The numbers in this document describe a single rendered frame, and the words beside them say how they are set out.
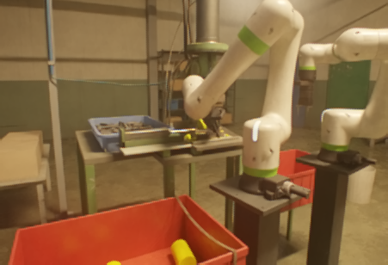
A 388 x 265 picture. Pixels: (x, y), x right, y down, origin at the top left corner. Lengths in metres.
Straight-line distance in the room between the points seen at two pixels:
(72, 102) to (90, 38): 1.50
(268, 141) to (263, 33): 0.35
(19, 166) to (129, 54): 4.72
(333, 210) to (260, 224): 0.56
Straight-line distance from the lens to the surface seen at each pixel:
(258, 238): 1.02
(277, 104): 1.04
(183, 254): 1.04
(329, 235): 1.53
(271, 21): 0.89
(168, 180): 1.22
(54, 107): 2.59
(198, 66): 1.36
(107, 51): 6.52
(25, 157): 2.34
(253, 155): 0.91
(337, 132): 1.36
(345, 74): 7.18
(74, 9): 6.59
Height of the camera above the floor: 1.31
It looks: 9 degrees down
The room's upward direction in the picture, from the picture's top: straight up
